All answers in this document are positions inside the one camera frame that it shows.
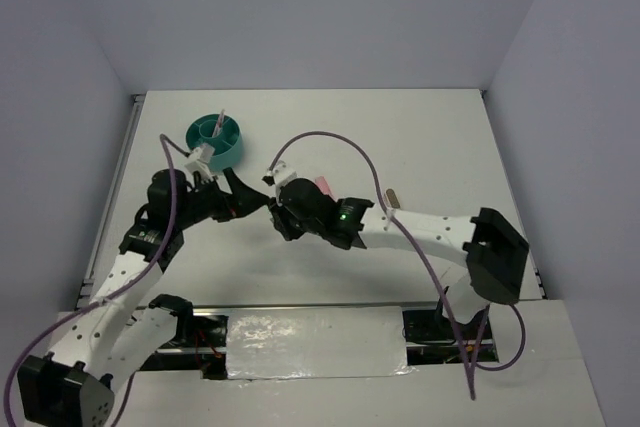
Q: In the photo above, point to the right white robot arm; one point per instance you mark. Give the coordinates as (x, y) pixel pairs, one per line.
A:
(492, 252)

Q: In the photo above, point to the teal round divided organizer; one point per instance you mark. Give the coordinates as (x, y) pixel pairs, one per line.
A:
(228, 143)

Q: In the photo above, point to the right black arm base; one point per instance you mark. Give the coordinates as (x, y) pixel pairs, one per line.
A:
(430, 340)

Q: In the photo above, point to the brown-top white eraser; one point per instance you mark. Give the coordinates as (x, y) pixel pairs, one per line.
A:
(391, 199)

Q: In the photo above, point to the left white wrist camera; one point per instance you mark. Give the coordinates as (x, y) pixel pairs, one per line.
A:
(197, 162)

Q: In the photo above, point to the silver foil sheet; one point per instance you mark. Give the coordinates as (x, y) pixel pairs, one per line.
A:
(310, 343)

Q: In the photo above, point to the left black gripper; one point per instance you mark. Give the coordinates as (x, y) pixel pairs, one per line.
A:
(242, 201)

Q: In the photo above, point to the pink pen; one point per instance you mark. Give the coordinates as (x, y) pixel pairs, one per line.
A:
(218, 124)

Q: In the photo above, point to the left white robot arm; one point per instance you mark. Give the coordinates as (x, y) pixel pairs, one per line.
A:
(76, 381)

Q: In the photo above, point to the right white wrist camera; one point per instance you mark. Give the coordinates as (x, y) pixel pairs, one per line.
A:
(279, 175)

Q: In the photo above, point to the silver white pen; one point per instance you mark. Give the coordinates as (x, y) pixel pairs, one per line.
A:
(220, 119)

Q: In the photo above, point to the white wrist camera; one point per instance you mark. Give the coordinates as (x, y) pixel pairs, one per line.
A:
(279, 175)
(197, 162)

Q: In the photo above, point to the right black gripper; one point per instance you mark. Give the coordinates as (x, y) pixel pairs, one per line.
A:
(282, 222)

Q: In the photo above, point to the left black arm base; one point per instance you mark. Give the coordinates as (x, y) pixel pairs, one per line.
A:
(204, 353)

